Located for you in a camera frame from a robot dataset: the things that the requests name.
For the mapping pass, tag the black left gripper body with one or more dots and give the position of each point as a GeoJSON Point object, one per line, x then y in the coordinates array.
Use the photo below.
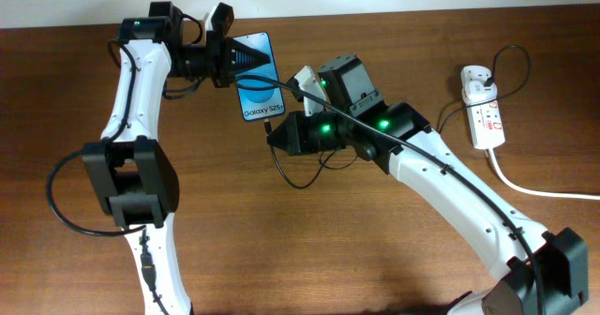
{"type": "Point", "coordinates": [207, 60]}

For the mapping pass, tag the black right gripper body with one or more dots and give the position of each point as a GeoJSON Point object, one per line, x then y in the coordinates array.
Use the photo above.
{"type": "Point", "coordinates": [324, 132]}

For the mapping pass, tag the blue Galaxy smartphone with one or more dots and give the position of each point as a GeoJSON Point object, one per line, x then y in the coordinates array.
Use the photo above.
{"type": "Point", "coordinates": [268, 102]}

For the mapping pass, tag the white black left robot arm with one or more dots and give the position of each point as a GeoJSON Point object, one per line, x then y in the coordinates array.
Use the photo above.
{"type": "Point", "coordinates": [133, 179]}

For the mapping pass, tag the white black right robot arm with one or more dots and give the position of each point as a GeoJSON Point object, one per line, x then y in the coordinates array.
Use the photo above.
{"type": "Point", "coordinates": [536, 271]}

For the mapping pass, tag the white charger plug adapter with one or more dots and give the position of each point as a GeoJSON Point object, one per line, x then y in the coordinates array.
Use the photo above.
{"type": "Point", "coordinates": [475, 91]}

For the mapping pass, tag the white power strip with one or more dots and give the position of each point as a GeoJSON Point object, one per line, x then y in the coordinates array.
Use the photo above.
{"type": "Point", "coordinates": [485, 121]}

